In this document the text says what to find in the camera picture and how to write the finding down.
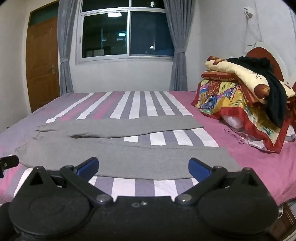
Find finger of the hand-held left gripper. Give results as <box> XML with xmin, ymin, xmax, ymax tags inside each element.
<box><xmin>0</xmin><ymin>155</ymin><xmax>20</xmax><ymax>169</ymax></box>

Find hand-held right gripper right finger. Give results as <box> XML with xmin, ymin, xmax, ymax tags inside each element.
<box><xmin>174</xmin><ymin>158</ymin><xmax>270</xmax><ymax>206</ymax></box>

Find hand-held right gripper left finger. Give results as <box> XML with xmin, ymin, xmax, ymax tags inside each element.
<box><xmin>23</xmin><ymin>157</ymin><xmax>114</xmax><ymax>207</ymax></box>

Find grey pants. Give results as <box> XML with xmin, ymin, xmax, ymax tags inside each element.
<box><xmin>14</xmin><ymin>115</ymin><xmax>243</xmax><ymax>180</ymax></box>

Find pink grey striped bedsheet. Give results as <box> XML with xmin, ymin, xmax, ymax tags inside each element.
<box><xmin>0</xmin><ymin>91</ymin><xmax>296</xmax><ymax>210</ymax></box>

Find white pillow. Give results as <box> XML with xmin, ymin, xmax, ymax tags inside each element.
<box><xmin>222</xmin><ymin>114</ymin><xmax>245</xmax><ymax>130</ymax></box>

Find colourful printed blanket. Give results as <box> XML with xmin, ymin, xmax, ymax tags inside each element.
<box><xmin>191</xmin><ymin>71</ymin><xmax>296</xmax><ymax>154</ymax></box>

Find brown wooden door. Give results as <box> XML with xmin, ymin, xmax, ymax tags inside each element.
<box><xmin>25</xmin><ymin>17</ymin><xmax>61</xmax><ymax>113</ymax></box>

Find cream brown patterned blanket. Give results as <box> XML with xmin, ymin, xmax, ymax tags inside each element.
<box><xmin>204</xmin><ymin>56</ymin><xmax>296</xmax><ymax>105</ymax></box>

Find black cloth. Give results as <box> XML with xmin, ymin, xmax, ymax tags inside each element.
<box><xmin>227</xmin><ymin>56</ymin><xmax>293</xmax><ymax>128</ymax></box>

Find grey curtain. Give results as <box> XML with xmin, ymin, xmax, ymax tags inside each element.
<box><xmin>57</xmin><ymin>0</ymin><xmax>82</xmax><ymax>95</ymax></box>
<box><xmin>163</xmin><ymin>0</ymin><xmax>197</xmax><ymax>91</ymax></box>

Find red headboard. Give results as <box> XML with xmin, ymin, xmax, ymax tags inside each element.
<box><xmin>245</xmin><ymin>47</ymin><xmax>285</xmax><ymax>82</ymax></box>

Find sliding glass window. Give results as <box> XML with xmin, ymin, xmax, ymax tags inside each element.
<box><xmin>76</xmin><ymin>0</ymin><xmax>174</xmax><ymax>64</ymax></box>

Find white wall cable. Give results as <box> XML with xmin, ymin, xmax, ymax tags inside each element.
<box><xmin>240</xmin><ymin>9</ymin><xmax>264</xmax><ymax>46</ymax></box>

